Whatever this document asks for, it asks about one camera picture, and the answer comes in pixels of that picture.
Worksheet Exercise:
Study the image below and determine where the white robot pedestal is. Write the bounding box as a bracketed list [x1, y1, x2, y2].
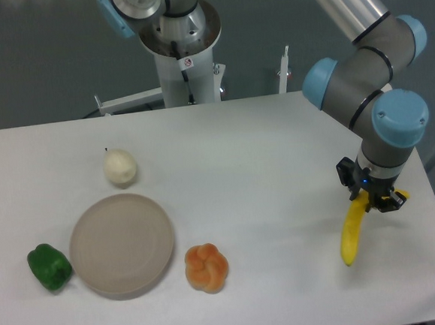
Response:
[140, 0, 225, 108]

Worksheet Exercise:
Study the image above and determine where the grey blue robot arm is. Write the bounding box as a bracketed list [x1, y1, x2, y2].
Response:
[96, 0, 429, 212]

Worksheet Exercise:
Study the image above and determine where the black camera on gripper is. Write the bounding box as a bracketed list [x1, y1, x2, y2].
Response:
[335, 157, 358, 201]

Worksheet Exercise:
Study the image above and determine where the orange knotted bread roll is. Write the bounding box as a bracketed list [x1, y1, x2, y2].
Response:
[184, 243, 229, 294]

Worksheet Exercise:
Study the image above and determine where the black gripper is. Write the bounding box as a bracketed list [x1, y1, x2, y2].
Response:
[354, 165, 406, 212]

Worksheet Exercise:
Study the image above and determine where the white metal post right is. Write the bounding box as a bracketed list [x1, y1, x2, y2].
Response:
[276, 45, 292, 94]

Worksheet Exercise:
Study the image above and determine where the white pear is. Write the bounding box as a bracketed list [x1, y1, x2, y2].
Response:
[102, 148, 137, 188]

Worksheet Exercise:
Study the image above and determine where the black base cable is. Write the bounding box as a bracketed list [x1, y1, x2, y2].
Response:
[170, 39, 195, 107]

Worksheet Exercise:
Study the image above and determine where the white metal bracket left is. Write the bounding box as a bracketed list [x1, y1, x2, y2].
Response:
[94, 87, 163, 116]

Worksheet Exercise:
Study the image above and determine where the green bell pepper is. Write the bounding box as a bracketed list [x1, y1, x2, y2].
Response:
[27, 243, 73, 294]

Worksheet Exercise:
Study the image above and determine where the yellow banana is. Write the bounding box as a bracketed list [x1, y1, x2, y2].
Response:
[336, 187, 415, 268]

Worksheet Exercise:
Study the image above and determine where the beige round plate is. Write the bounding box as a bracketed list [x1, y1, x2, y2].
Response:
[69, 193, 174, 301]

